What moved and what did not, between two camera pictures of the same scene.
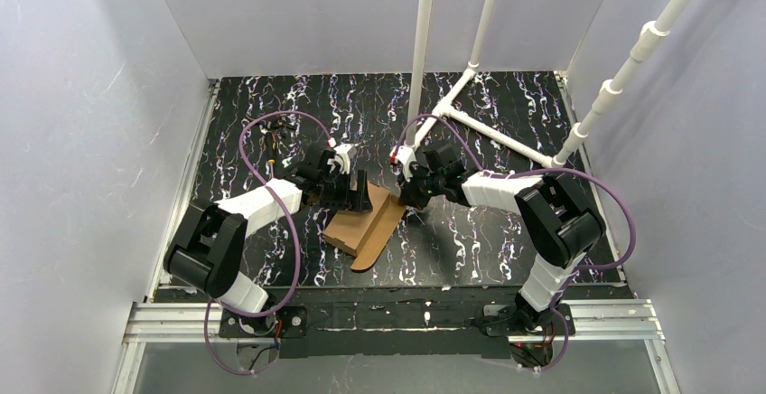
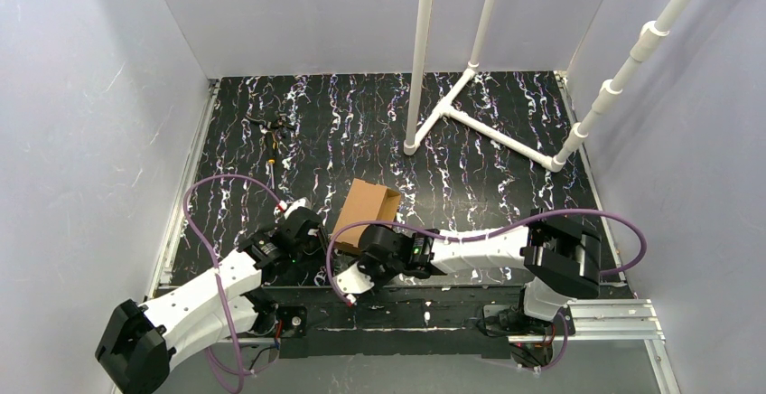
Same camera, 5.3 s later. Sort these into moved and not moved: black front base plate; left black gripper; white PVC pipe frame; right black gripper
Moved: left black gripper; right black gripper
Not moved: black front base plate; white PVC pipe frame
